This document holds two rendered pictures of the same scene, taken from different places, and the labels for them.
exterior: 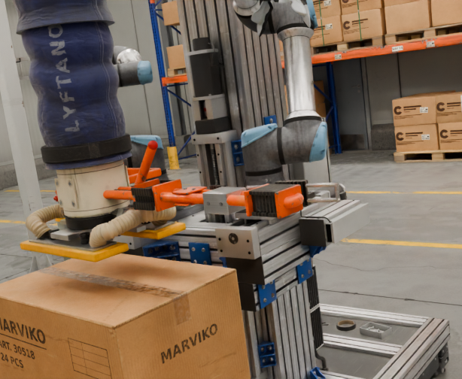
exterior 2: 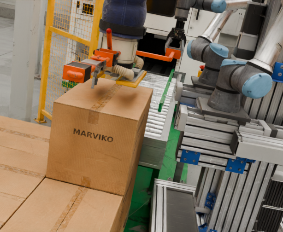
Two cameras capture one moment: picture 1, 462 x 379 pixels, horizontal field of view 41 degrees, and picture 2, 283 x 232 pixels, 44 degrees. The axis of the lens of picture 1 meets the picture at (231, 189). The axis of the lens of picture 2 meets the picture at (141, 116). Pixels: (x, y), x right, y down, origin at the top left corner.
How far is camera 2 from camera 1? 1.33 m
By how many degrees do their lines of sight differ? 51
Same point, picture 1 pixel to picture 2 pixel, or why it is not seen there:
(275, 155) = (227, 80)
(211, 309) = (112, 129)
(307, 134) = (245, 76)
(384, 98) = not seen: outside the picture
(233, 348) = (120, 157)
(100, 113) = (117, 9)
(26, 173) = not seen: hidden behind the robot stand
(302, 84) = (267, 42)
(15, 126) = not seen: outside the picture
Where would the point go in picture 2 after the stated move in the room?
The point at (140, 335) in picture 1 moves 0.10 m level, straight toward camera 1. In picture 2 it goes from (65, 113) to (45, 116)
